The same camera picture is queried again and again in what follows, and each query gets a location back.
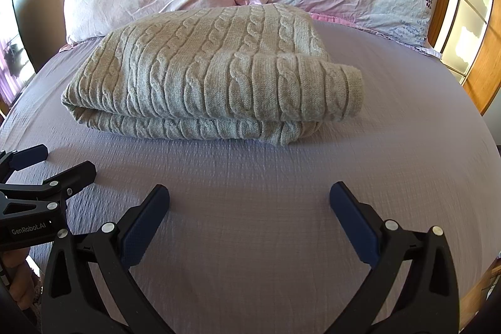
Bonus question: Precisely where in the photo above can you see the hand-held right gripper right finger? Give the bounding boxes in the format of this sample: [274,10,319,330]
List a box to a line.
[329,181,459,334]

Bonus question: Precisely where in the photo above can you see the person's left hand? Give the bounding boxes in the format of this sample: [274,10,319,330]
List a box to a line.
[0,246,42,313]

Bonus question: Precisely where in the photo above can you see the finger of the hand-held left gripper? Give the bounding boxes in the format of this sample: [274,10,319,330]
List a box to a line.
[0,145,48,184]
[0,161,97,220]

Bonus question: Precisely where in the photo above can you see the lavender bed sheet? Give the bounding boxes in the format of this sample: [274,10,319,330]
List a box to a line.
[0,15,501,334]

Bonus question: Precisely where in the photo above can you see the beige cable-knit sweater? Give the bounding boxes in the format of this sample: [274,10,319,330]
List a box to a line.
[61,3,365,146]

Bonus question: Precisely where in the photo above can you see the wooden headboard with glass panels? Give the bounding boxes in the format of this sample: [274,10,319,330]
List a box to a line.
[425,0,501,116]

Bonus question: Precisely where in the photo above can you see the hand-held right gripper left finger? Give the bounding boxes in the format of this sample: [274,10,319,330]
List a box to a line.
[41,184,177,334]

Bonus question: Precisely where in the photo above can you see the window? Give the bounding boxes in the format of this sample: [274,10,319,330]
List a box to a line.
[0,0,38,84]

